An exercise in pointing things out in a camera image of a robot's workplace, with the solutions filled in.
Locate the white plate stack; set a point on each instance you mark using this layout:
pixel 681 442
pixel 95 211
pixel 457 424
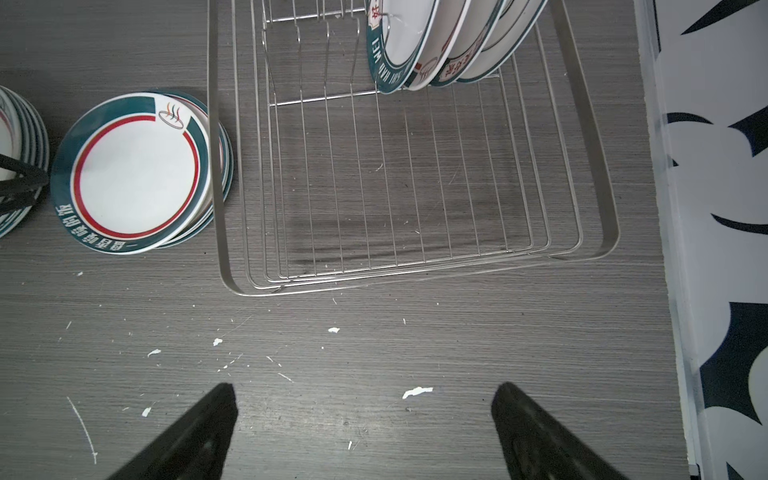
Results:
pixel 516 20

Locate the small plate green lettered rim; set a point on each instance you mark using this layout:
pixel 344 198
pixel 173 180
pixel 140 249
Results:
pixel 396 32

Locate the white plate green red band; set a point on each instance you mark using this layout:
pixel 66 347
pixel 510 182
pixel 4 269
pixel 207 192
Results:
pixel 133 172

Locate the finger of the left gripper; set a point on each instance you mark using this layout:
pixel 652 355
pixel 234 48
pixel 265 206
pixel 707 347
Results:
pixel 20 192

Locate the wire dish rack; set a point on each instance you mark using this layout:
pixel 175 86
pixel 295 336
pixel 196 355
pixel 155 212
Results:
pixel 341 185

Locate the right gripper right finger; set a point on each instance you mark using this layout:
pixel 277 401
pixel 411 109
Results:
pixel 537 446

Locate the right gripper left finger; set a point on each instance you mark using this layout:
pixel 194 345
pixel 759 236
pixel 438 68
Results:
pixel 194 447

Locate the white plate green lettered rim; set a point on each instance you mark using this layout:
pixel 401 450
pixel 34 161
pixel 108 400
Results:
pixel 24 138

